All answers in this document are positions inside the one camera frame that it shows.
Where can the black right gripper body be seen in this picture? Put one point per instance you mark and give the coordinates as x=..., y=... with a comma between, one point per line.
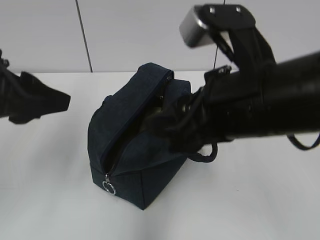
x=227, y=107

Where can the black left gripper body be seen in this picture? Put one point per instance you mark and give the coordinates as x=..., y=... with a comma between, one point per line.
x=11, y=95

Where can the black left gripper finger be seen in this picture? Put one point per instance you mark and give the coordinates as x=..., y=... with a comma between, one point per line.
x=32, y=99

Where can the dark blue lunch bag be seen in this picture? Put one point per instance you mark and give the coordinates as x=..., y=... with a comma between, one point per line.
x=125, y=160

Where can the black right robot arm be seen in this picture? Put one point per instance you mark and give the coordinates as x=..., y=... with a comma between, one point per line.
x=280, y=99

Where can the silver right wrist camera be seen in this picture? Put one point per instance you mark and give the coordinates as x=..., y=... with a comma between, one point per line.
x=202, y=19

